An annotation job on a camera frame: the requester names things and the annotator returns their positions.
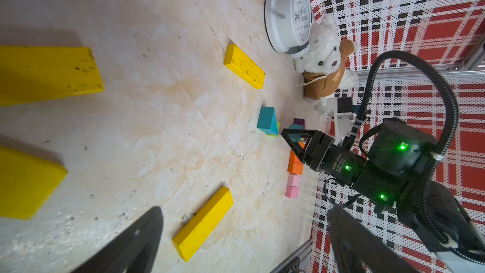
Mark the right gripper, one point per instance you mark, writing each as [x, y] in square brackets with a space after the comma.
[388, 174]

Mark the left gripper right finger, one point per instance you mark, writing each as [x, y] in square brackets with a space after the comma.
[356, 248]

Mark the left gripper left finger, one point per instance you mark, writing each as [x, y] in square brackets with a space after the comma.
[134, 250]

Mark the orange trapezoid block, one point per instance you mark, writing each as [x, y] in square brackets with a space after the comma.
[293, 157]

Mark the purple triangle block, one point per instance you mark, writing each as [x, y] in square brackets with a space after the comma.
[301, 122]

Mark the green half-cylinder block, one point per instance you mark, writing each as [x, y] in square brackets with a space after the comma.
[278, 129]

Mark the pink block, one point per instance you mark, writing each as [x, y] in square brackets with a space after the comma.
[294, 180]
[291, 192]

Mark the yellow long block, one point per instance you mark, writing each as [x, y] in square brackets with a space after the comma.
[192, 236]
[244, 67]
[30, 74]

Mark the orange rectangular block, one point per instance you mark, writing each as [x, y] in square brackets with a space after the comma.
[295, 168]

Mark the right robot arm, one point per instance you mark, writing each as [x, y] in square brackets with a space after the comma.
[435, 215]

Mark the white teddy bear brown hoodie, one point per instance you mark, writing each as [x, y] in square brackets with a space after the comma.
[323, 67]

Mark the yellow long block top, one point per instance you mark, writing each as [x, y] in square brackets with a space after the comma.
[244, 67]

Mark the white alarm clock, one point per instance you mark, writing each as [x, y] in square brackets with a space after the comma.
[288, 26]

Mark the small yellow block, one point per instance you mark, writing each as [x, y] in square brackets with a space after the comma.
[26, 183]

